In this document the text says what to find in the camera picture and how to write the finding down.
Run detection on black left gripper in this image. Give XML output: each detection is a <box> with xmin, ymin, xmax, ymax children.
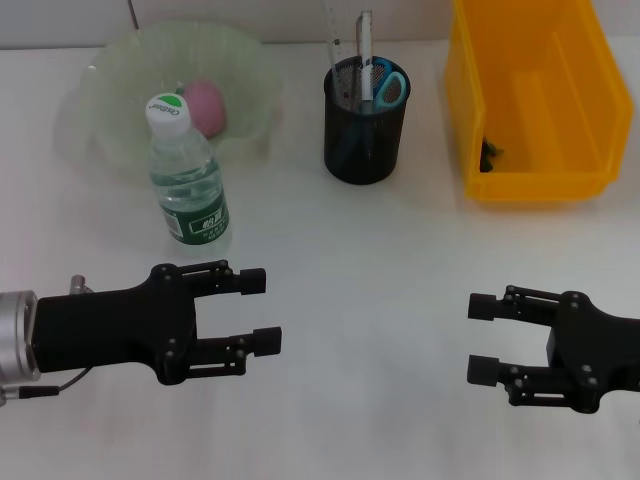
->
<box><xmin>33</xmin><ymin>258</ymin><xmax>284</xmax><ymax>386</ymax></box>

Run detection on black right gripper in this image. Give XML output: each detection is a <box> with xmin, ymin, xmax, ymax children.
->
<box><xmin>466</xmin><ymin>284</ymin><xmax>640</xmax><ymax>415</ymax></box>

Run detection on clear green-label water bottle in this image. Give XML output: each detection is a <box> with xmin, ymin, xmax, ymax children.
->
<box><xmin>144</xmin><ymin>92</ymin><xmax>232</xmax><ymax>256</ymax></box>

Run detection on green silver wrapper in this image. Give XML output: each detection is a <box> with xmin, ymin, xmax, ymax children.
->
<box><xmin>478</xmin><ymin>138</ymin><xmax>505</xmax><ymax>174</ymax></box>

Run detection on pink peach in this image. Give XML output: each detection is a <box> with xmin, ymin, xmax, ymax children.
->
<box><xmin>182</xmin><ymin>79</ymin><xmax>227</xmax><ymax>139</ymax></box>

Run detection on blue teal scissors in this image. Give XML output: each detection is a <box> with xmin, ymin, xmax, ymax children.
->
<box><xmin>332</xmin><ymin>57</ymin><xmax>410</xmax><ymax>169</ymax></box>

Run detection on transparent plastic ruler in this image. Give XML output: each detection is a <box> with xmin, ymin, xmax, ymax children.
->
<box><xmin>324</xmin><ymin>7</ymin><xmax>352</xmax><ymax>109</ymax></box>

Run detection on silver ballpoint pen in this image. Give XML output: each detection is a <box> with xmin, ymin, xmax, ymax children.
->
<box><xmin>354</xmin><ymin>10</ymin><xmax>376</xmax><ymax>117</ymax></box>

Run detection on black mesh pen holder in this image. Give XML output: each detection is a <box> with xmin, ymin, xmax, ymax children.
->
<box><xmin>323</xmin><ymin>55</ymin><xmax>412</xmax><ymax>185</ymax></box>

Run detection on green glass fruit plate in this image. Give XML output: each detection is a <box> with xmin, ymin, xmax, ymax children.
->
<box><xmin>54</xmin><ymin>20</ymin><xmax>286</xmax><ymax>176</ymax></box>

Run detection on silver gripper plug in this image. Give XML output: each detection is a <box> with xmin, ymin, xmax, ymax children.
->
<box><xmin>68</xmin><ymin>274</ymin><xmax>96</xmax><ymax>297</ymax></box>

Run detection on yellow plastic bin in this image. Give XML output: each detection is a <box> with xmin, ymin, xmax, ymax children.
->
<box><xmin>443</xmin><ymin>0</ymin><xmax>635</xmax><ymax>204</ymax></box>

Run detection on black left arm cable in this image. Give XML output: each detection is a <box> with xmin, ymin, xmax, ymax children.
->
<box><xmin>0</xmin><ymin>367</ymin><xmax>92</xmax><ymax>402</ymax></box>

